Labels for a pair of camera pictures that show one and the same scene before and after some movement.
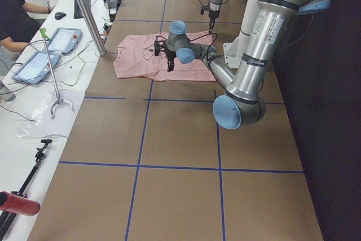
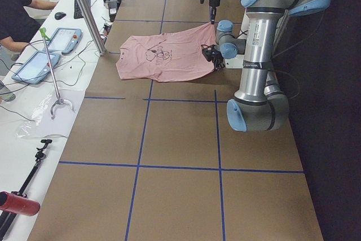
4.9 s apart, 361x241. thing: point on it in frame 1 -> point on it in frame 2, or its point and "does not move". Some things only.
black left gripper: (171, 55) -> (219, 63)
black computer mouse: (59, 15) does not move
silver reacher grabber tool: (60, 101) does not move
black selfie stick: (6, 219) does not move
